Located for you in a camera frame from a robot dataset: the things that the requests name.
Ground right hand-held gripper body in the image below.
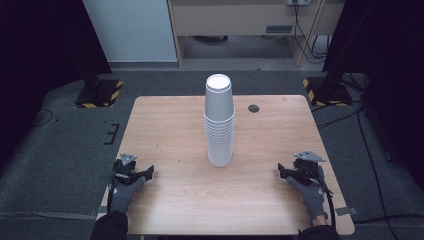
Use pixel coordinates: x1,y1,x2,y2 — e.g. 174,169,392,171
292,150,326,185

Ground left hand-held gripper cable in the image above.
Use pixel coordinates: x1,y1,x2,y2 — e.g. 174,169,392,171
105,178,117,214

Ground light wooden desk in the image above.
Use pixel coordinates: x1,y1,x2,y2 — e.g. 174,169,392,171
167,0,346,68

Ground grey tape piece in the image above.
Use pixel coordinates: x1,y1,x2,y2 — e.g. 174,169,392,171
334,206,360,217

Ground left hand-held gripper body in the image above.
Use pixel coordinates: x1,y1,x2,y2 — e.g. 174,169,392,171
112,153,138,186

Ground black curtain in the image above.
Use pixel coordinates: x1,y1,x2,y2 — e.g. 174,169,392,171
321,0,424,193
0,0,113,169

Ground grey label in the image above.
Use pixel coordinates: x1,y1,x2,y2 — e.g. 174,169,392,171
265,24,294,35

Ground person's left hand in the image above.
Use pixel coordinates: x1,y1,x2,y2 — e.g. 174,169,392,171
109,176,148,215

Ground long black floor cable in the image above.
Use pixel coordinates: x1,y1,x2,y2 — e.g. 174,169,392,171
311,99,424,240

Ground person's right hand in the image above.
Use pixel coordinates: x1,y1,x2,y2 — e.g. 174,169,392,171
285,175,330,222

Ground hanging black cables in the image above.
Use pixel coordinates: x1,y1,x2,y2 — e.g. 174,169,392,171
292,2,330,65

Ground thin black floor cable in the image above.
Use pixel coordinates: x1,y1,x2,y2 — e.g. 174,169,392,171
30,108,55,128

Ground black tape mark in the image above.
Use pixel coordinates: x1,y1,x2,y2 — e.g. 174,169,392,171
102,123,121,146

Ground striped black stand base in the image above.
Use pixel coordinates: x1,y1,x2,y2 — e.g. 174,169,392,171
302,76,354,108
74,78,125,109

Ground stack of white paper cups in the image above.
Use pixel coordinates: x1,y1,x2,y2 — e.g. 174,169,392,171
203,73,236,168

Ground white cabinet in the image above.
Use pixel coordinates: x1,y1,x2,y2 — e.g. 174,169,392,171
82,0,179,64

